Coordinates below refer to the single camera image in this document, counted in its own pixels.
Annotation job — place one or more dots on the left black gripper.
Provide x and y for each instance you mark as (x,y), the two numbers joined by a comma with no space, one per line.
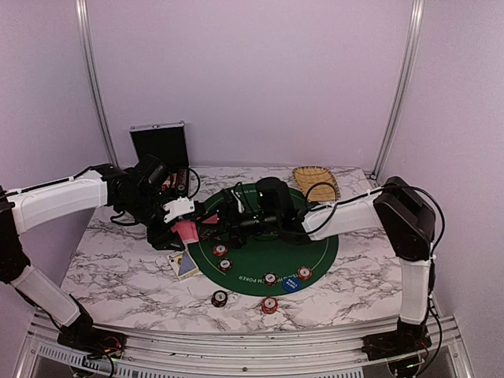
(160,239)

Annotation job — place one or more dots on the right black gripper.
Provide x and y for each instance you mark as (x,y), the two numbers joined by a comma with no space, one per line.
(227,212)

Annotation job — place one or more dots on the pink playing card deck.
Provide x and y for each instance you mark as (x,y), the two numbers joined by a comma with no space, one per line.
(186,230)

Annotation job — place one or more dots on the dark poker chip stack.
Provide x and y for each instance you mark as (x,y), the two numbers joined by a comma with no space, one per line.
(219,298)

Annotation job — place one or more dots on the red poker chip stack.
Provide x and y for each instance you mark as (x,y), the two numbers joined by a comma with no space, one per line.
(269,305)

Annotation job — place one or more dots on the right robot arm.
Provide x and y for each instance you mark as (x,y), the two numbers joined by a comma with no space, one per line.
(382,269)

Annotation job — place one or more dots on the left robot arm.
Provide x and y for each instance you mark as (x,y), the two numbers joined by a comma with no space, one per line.
(136,191)

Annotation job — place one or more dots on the blue gold card box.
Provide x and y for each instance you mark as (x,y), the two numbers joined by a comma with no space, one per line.
(183,265)

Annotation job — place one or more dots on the right chip row in case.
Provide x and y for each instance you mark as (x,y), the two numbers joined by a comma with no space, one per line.
(181,184)

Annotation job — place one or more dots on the green round poker mat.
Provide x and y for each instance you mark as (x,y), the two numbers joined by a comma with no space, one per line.
(272,224)

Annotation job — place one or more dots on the aluminium poker chip case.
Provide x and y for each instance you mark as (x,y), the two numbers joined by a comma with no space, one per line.
(166,142)

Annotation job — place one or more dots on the blue small blind button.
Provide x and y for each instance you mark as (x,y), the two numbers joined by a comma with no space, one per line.
(291,284)

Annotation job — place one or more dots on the woven bamboo tray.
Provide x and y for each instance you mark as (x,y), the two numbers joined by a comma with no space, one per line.
(318,184)

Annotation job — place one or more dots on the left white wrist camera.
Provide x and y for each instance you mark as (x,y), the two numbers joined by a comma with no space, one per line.
(178,208)

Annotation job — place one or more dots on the front aluminium rail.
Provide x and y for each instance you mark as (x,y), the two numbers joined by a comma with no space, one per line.
(320,352)

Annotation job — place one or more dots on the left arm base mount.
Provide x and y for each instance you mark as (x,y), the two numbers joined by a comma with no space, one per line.
(98,343)

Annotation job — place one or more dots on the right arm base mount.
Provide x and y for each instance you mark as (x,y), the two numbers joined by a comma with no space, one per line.
(392,344)

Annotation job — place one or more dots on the left aluminium frame post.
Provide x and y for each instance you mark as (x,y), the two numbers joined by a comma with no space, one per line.
(92,76)

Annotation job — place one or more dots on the aluminium frame post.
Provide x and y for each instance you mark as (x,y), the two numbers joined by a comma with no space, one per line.
(92,76)
(404,78)

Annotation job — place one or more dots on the right aluminium frame post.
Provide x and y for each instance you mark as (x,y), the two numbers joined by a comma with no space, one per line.
(404,78)

